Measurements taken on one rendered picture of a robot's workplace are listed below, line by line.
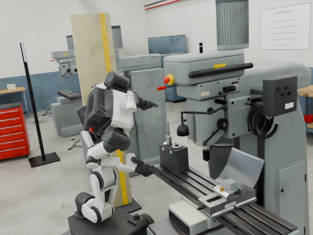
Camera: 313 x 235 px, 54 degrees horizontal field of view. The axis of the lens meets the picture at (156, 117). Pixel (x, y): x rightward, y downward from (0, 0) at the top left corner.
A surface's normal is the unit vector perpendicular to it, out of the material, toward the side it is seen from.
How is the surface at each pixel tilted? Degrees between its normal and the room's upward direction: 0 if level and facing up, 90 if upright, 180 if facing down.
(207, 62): 90
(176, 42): 90
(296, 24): 90
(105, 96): 58
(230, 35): 90
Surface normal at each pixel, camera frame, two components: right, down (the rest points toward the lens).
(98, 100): 0.55, -0.42
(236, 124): 0.48, 0.18
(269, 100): -0.88, 0.19
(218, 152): -0.48, 0.33
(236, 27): -0.04, 0.25
